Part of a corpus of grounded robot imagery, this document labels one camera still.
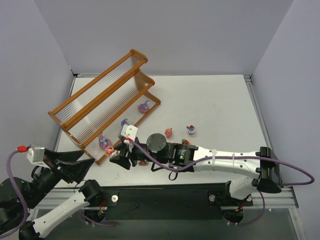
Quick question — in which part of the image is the purple bunny sitting donut toy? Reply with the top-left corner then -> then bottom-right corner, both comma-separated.
98,133 -> 112,150

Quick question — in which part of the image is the small purple bunny toy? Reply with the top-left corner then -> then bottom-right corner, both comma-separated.
120,118 -> 129,127

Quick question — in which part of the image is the pink ice cream toy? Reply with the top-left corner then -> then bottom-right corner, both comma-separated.
164,128 -> 173,139

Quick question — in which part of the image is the blue cupcake toy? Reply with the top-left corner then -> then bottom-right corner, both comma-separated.
186,125 -> 196,135

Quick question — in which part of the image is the pink bear cupcake toy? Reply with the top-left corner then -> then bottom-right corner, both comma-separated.
105,145 -> 119,158

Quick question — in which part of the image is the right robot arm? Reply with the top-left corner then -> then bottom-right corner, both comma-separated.
109,133 -> 282,200

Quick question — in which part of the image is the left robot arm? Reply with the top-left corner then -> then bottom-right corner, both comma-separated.
0,145 -> 104,240

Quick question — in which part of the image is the orange three-tier acrylic shelf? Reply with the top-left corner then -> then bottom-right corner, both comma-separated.
48,49 -> 161,165

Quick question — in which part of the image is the red strawberry cake toy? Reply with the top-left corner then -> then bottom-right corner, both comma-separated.
138,161 -> 149,166

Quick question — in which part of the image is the strawberry bear donut toy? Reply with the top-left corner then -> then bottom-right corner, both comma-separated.
181,138 -> 191,145

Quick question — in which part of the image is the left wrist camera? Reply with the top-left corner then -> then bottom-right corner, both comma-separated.
17,144 -> 46,168

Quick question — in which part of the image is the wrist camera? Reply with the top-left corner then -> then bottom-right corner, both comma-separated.
118,124 -> 138,146
17,144 -> 46,168

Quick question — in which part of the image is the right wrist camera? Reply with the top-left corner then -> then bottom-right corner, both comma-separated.
118,124 -> 138,146

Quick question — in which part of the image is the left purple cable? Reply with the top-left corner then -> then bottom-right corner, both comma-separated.
0,149 -> 29,237

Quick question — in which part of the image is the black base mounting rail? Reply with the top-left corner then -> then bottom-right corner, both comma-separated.
84,182 -> 253,222

